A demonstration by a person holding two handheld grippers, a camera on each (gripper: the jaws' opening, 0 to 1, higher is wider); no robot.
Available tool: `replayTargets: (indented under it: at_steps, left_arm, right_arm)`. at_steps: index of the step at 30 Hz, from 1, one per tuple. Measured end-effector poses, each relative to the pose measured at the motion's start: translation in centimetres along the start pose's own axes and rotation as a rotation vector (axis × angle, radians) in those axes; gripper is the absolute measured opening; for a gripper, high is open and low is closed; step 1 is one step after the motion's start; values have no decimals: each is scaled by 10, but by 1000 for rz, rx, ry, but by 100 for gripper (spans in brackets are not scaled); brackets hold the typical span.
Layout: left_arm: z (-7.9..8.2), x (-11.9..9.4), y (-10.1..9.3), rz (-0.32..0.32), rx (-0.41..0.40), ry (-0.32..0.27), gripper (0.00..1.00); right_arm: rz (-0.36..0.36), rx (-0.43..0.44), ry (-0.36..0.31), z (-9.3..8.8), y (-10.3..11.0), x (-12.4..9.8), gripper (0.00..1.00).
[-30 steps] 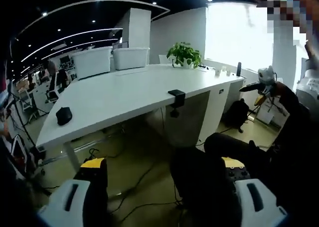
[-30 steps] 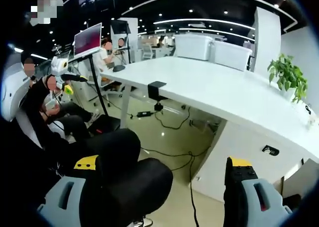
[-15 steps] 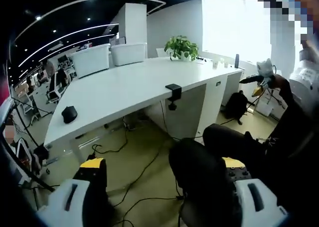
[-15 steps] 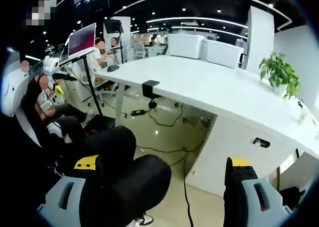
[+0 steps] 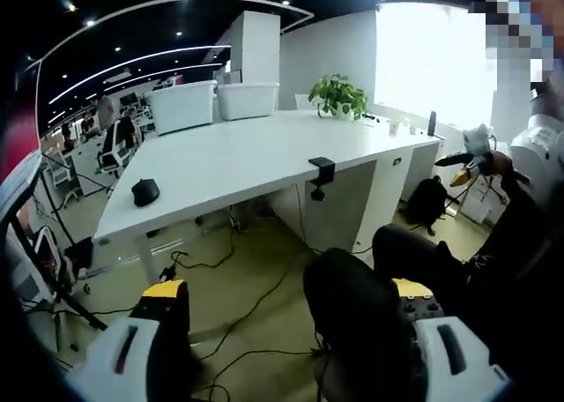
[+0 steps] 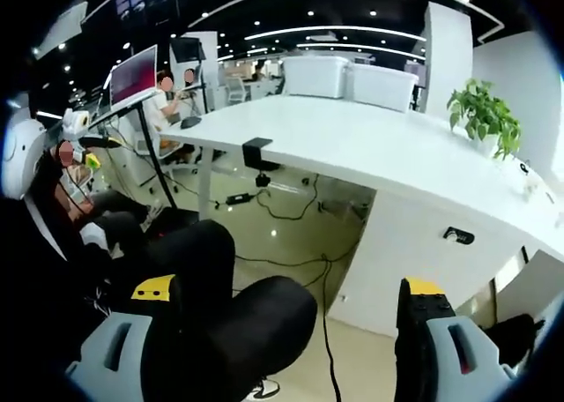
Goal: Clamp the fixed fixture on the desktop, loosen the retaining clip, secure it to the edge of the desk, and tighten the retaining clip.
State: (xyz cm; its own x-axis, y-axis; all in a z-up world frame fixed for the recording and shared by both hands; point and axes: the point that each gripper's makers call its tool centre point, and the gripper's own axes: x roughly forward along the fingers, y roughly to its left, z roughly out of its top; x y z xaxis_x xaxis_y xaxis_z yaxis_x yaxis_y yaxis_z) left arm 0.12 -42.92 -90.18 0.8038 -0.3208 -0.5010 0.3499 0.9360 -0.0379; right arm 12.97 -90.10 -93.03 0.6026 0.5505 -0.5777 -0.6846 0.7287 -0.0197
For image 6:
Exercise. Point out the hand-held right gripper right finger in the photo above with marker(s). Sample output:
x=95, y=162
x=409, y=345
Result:
x=484, y=362

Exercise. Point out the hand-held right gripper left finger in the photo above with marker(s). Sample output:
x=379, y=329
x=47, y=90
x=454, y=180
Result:
x=88, y=375

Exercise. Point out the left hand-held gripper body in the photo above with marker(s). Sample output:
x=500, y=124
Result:
x=76, y=122

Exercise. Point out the black fixed fixture clamp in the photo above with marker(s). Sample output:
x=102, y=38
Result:
x=255, y=153

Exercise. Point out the white desk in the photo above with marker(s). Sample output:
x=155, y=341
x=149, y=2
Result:
x=374, y=146

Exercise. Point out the black backpack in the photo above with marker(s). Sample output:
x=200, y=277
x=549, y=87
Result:
x=520, y=340

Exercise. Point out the black monitor floor stand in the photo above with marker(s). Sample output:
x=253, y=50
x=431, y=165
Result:
x=155, y=157

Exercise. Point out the white worn chest device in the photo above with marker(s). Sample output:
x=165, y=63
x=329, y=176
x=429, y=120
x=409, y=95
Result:
x=22, y=155

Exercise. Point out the red-screen monitor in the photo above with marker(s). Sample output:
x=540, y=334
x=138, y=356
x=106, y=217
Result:
x=132, y=78

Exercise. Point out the white office chair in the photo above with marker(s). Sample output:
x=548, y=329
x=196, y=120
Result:
x=176, y=161

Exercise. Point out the black computer mouse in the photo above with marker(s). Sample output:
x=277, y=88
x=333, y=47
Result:
x=190, y=122

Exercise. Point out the white ceiling-hung box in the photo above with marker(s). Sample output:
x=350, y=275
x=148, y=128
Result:
x=61, y=29

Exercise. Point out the small black monitor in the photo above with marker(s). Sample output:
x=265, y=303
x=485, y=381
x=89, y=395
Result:
x=185, y=49

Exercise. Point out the large dark hanging screen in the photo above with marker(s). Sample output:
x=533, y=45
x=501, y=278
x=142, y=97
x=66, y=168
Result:
x=145, y=1

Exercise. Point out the black power adapter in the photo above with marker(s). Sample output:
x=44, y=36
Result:
x=238, y=198

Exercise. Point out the person's black trouser legs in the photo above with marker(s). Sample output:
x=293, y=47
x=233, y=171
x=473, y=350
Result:
x=247, y=322

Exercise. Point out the white sneaker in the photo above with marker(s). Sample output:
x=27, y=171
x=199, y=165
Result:
x=264, y=389

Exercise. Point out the white paper cup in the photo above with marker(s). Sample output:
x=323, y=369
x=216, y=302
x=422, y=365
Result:
x=524, y=173

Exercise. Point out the potted green plant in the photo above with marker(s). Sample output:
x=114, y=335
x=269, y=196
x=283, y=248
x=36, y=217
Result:
x=484, y=111

